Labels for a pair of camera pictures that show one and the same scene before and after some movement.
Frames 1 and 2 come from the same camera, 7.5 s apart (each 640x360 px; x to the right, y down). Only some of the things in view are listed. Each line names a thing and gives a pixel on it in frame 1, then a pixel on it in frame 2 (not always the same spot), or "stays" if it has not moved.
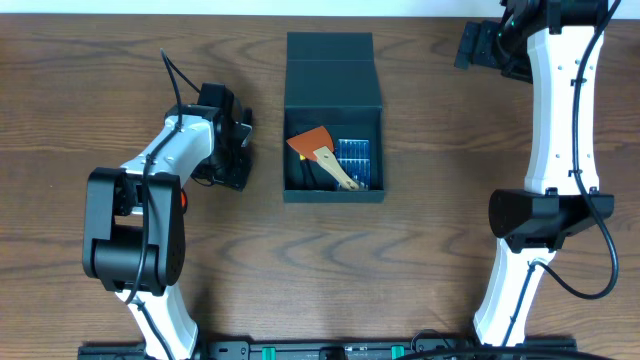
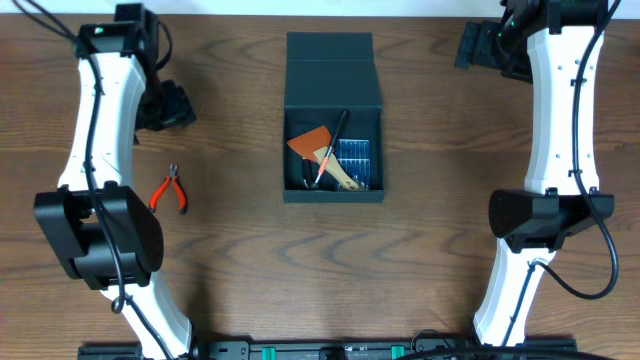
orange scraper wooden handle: x=317 y=145 stays
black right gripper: x=478 y=47 stays
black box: x=331 y=82 stays
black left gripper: x=239 y=156 → x=170 y=107
